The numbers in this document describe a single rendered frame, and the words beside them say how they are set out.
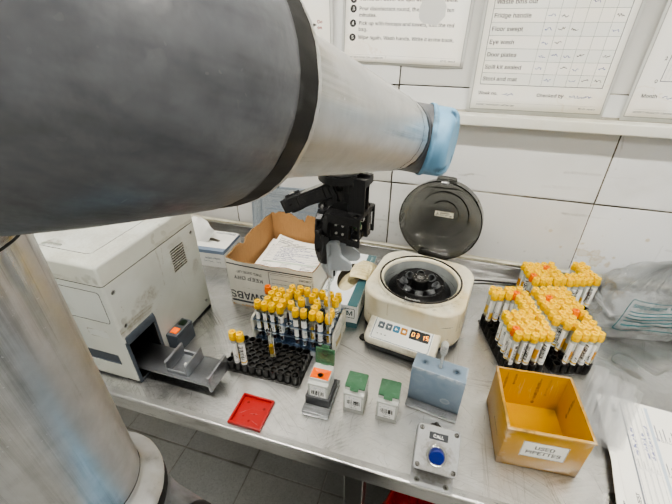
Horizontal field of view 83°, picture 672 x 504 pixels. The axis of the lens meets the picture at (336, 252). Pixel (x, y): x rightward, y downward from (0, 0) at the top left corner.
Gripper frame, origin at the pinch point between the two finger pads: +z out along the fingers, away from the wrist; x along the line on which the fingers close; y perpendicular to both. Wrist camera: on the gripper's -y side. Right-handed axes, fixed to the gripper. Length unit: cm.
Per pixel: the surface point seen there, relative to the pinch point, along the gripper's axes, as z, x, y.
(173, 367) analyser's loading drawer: 21.8, -18.0, -27.7
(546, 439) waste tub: 16.8, -6.0, 41.8
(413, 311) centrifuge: 15.1, 13.2, 14.4
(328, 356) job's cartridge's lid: 16.0, -6.1, 2.7
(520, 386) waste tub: 19.8, 6.2, 38.0
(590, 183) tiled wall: -6, 55, 46
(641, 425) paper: 24, 11, 60
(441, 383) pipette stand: 17.6, -1.6, 24.2
